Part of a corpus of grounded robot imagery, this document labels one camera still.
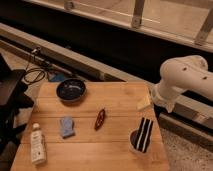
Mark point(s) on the blue object behind table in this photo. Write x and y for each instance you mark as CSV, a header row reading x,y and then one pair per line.
x,y
57,78

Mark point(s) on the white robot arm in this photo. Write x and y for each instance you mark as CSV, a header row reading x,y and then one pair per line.
x,y
178,75

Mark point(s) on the black equipment stand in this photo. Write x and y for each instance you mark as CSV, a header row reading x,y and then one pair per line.
x,y
12,98

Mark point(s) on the dark red pepper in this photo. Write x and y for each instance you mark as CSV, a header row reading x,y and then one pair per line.
x,y
100,119

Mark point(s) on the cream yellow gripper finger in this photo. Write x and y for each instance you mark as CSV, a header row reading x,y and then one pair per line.
x,y
144,103

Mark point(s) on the white plastic bottle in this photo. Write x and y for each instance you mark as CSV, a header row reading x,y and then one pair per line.
x,y
37,143

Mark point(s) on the dark blue bowl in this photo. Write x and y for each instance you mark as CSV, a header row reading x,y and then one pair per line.
x,y
71,90

